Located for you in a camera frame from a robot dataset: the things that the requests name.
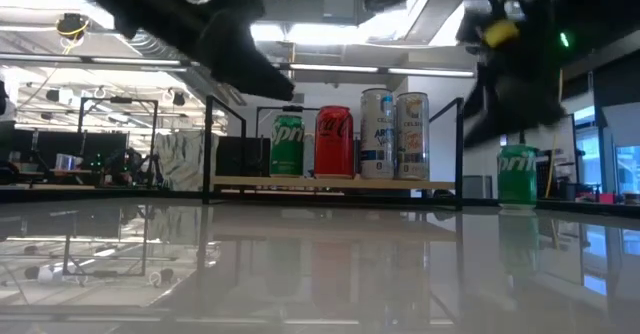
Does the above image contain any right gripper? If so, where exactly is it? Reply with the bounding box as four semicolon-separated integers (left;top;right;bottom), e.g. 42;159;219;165
457;0;571;148

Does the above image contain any green Sprite can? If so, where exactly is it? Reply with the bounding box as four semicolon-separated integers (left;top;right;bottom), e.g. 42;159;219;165
269;113;306;178
496;144;540;211

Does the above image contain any Celsius Tropical Vibe can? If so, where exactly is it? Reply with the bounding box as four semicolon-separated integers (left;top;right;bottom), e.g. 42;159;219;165
395;91;431;181

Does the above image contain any red Coca-Cola can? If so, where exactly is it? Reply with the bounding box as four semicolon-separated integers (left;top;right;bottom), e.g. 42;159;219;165
314;105;355;180

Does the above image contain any Celsius Arctic Vibe can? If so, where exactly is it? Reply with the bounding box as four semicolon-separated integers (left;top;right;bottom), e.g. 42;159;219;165
359;88;397;181

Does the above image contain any bright ceiling light panel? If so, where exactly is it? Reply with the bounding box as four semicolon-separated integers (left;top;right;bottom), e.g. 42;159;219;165
249;21;381;45

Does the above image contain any grey bin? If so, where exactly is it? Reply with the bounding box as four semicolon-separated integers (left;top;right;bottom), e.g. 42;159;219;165
462;174;494;200

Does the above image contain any black partition panel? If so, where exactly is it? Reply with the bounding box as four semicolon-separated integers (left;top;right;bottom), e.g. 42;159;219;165
215;136;272;178
9;131;129;175

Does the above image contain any white crumpled cover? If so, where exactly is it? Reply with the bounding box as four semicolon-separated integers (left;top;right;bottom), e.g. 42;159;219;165
152;130;220;191

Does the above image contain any background wooden table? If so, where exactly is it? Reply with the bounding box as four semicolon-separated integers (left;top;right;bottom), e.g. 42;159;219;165
12;169;101;191

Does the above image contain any yellow cable connector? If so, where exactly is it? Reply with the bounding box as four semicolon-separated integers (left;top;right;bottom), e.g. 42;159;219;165
482;18;521;49

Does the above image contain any silver ventilation duct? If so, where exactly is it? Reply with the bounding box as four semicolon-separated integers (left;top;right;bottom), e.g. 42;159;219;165
124;28;241;105

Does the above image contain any rectangular silver duct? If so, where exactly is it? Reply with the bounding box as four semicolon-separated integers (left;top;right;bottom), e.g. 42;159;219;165
357;0;476;50

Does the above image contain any black frame wooden shelf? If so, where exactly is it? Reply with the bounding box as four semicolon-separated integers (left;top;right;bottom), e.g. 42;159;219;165
201;94;466;212

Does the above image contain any black table frame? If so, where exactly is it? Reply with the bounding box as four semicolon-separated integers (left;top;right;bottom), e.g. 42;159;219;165
0;187;601;215

